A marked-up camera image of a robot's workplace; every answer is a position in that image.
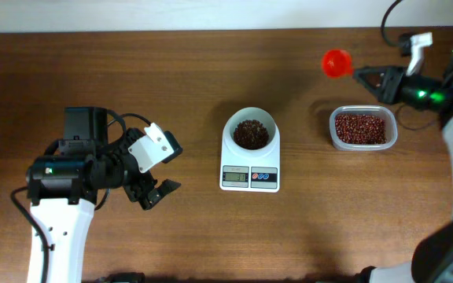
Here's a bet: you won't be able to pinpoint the red adzuki beans in container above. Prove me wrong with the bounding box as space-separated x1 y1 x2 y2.
334 114 386 145

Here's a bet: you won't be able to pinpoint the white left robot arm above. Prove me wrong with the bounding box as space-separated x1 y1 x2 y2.
24 107 182 282

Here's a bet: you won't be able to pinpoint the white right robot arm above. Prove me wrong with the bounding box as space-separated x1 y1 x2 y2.
353 50 453 282

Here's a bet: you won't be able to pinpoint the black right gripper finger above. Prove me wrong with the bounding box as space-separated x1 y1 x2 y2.
354 74 386 103
353 66 390 75

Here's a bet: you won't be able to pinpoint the red beans in bowl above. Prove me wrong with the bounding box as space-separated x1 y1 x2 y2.
234 119 269 150

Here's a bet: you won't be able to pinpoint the white metal bowl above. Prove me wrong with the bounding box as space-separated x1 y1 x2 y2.
226 107 277 151

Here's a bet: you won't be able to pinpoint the white digital kitchen scale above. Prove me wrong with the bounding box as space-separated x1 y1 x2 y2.
219 116 282 193

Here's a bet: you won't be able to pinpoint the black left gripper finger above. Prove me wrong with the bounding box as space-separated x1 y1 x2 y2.
138 179 182 210
163 130 183 164

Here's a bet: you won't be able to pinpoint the clear plastic bean container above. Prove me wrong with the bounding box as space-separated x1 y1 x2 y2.
329 105 398 151

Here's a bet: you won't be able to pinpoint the orange plastic measuring scoop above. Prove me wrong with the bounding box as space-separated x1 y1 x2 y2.
321 50 354 78

